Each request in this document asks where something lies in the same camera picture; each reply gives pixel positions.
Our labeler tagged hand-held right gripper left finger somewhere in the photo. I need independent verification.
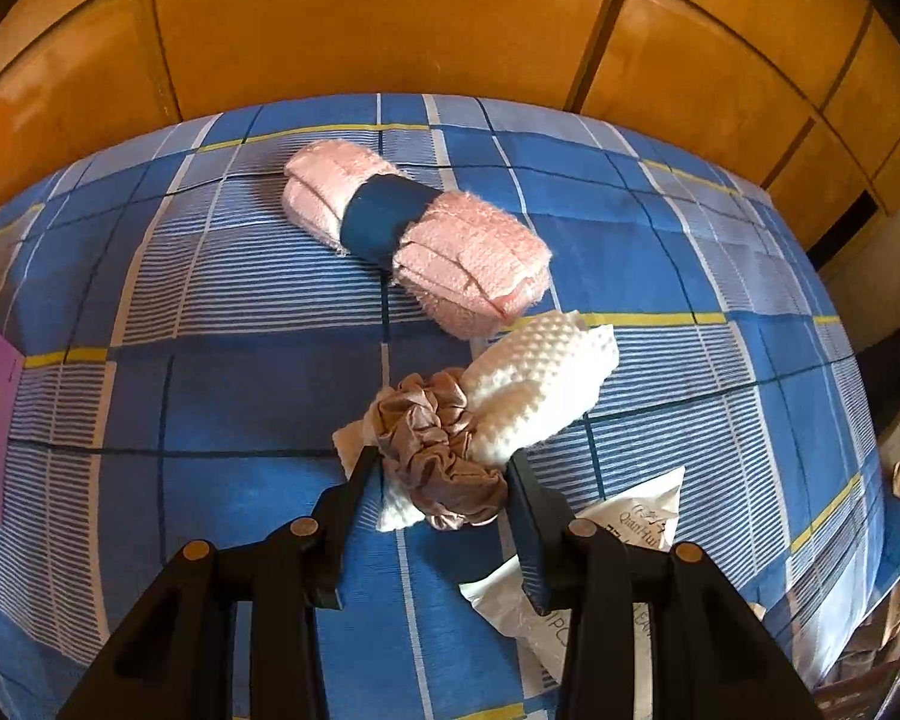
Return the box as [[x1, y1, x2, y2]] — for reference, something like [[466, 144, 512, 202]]
[[56, 449, 380, 720]]

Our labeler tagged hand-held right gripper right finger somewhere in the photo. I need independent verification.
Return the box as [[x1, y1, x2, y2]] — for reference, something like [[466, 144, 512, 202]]
[[505, 451, 823, 720]]

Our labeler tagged brown satin scrunchie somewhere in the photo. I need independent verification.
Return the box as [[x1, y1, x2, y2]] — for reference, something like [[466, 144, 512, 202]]
[[364, 368, 510, 533]]

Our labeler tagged white dotted cloth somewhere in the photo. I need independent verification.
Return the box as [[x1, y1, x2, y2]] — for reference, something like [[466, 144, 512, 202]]
[[333, 310, 620, 534]]

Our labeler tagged pink towel with blue band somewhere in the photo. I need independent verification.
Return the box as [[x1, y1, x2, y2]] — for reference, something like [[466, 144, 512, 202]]
[[281, 139, 555, 341]]

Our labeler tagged white plastic packet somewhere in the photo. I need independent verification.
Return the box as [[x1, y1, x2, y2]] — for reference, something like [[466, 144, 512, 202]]
[[459, 466, 688, 700]]

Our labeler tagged blue plaid bed sheet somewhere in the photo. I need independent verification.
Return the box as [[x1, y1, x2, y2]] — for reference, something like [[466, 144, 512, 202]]
[[0, 93, 900, 720]]

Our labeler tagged wooden wardrobe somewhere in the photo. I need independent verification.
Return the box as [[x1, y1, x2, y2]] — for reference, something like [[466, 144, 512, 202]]
[[0, 0, 900, 272]]

